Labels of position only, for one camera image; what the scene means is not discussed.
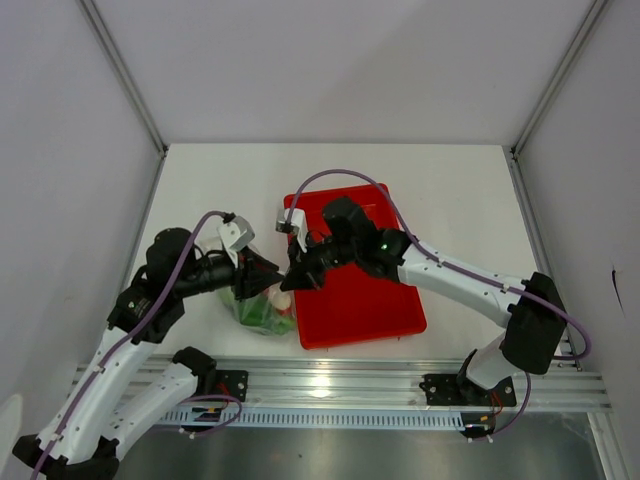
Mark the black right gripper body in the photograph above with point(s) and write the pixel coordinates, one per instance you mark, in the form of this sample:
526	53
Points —
323	254

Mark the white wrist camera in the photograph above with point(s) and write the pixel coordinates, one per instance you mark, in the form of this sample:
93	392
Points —
292	221
235	233

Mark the white egg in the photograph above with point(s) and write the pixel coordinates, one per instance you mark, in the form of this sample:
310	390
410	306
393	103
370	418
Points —
280	300

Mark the red plastic tray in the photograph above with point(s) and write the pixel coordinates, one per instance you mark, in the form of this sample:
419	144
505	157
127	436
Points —
353	307

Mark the clear dotted zip bag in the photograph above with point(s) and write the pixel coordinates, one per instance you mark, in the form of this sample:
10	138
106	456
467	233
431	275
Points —
227	298

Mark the green bell pepper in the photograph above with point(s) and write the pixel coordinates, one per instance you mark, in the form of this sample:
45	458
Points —
258	315

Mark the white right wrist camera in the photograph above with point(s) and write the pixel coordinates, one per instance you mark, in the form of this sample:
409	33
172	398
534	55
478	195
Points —
292	221

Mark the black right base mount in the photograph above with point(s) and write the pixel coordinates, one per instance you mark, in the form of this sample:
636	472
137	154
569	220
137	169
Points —
445	390

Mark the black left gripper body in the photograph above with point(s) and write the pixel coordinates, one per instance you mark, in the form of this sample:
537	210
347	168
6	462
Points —
211	273

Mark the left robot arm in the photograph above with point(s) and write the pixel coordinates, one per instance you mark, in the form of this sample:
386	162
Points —
92	432

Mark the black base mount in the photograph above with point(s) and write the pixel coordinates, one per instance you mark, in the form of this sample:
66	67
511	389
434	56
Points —
232	383
445	390

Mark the white slotted cable duct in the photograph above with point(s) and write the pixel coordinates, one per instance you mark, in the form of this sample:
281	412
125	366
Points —
308	418

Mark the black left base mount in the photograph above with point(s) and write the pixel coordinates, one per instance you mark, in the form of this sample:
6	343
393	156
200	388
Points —
232	383

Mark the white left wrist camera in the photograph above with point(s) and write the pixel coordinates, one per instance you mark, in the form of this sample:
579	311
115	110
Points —
235	233

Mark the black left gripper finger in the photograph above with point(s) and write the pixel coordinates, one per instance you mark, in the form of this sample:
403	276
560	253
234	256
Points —
256	267
252	284

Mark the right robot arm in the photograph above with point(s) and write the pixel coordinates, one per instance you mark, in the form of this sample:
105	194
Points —
528	310

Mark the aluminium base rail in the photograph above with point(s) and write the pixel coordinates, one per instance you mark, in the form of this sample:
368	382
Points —
394	384

